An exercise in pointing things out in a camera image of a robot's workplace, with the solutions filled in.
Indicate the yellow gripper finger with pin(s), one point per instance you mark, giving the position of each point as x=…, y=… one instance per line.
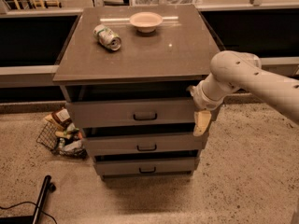
x=191, y=90
x=201, y=119

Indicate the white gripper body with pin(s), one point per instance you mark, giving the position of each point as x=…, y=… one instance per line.
x=204, y=103

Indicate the grey top drawer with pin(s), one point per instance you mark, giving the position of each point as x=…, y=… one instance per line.
x=132, y=112

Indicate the grey drawer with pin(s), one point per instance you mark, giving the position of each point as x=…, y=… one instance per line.
x=132, y=112
x=161, y=142
x=146, y=167

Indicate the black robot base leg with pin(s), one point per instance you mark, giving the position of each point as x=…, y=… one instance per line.
x=47, y=186

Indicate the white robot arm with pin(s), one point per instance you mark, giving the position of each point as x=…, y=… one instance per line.
x=231, y=71

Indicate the grey middle drawer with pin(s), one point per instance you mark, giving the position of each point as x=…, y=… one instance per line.
x=161, y=142

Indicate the grey bottom drawer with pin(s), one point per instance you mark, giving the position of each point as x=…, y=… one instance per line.
x=146, y=167

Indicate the grey drawer cabinet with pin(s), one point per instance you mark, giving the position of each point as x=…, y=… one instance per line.
x=160, y=65

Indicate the pale pink bowl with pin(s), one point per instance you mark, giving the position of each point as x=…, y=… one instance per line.
x=146, y=22

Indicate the green white soda can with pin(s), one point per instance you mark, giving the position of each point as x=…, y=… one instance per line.
x=106, y=37

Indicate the silver snack bag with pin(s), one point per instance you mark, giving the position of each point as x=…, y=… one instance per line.
x=73, y=149

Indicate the brown snack bag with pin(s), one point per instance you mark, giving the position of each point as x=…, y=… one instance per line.
x=61, y=117

